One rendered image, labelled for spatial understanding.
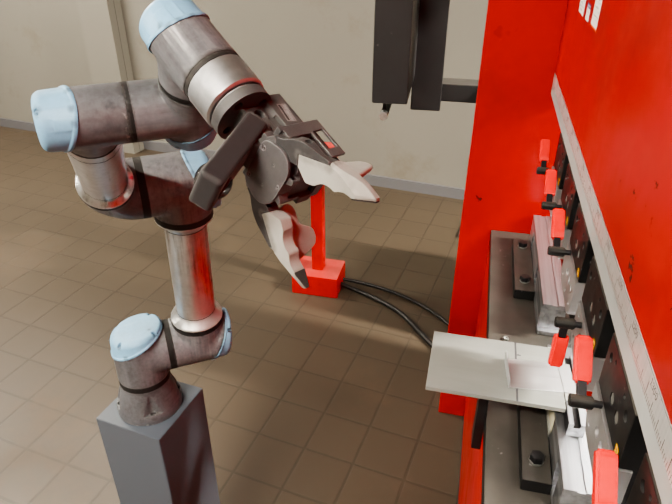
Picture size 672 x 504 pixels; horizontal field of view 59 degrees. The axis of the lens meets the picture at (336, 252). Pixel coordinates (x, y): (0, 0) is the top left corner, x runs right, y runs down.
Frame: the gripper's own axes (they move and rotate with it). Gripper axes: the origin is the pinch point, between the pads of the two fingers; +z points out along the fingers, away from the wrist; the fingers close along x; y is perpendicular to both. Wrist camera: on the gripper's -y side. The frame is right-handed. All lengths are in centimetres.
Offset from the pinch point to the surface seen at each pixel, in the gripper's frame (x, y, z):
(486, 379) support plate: 40, 53, 24
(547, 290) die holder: 41, 96, 19
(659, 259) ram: -13.2, 24.6, 20.5
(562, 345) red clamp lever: 16, 45, 25
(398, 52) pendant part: 40, 124, -67
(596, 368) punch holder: 9.8, 38.3, 29.6
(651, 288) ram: -10.4, 24.6, 22.6
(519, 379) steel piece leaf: 36, 57, 28
